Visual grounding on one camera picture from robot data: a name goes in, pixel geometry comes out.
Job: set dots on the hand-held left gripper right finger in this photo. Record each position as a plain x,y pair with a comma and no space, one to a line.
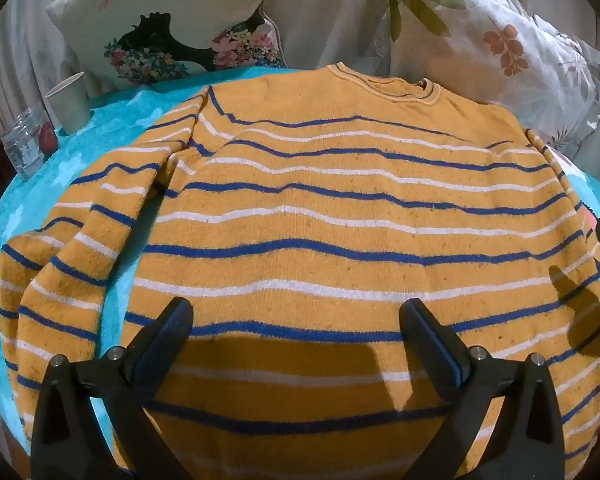
432,345

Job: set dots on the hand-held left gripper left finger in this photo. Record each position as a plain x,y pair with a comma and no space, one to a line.
167,340

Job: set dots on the orange striped sweater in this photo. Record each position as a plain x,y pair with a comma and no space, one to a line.
330,220

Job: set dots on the teal printed blanket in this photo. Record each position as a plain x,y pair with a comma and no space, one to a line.
40,200

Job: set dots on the white leaf print pillow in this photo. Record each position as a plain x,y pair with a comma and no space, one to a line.
505,70

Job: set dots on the clear glass jar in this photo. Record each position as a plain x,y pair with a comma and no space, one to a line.
27,142

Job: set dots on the white paper cup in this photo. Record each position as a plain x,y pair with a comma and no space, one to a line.
67,105

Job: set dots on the bird and flower print pillow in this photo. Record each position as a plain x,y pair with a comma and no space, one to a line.
180,5

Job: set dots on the white draped cloth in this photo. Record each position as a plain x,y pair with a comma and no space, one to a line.
330,10

